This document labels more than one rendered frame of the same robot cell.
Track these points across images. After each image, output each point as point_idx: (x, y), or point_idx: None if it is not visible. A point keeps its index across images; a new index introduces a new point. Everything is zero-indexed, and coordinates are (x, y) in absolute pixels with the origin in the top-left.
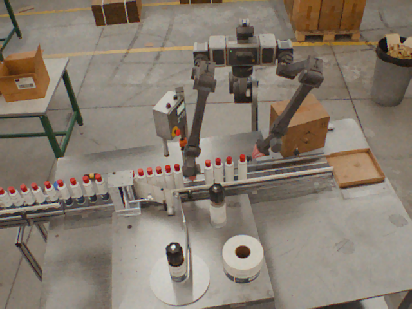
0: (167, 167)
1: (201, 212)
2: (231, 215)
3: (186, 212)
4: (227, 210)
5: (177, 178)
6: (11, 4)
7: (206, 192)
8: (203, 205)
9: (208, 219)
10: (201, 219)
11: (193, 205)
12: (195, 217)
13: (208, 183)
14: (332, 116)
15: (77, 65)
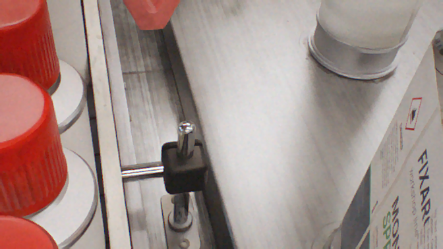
0: (19, 114)
1: (302, 124)
2: (298, 5)
3: (321, 209)
4: (266, 16)
5: (93, 154)
6: None
7: (125, 101)
8: (241, 111)
9: (348, 87)
10: (359, 122)
11: (248, 167)
12: (358, 153)
13: (84, 49)
14: None
15: None
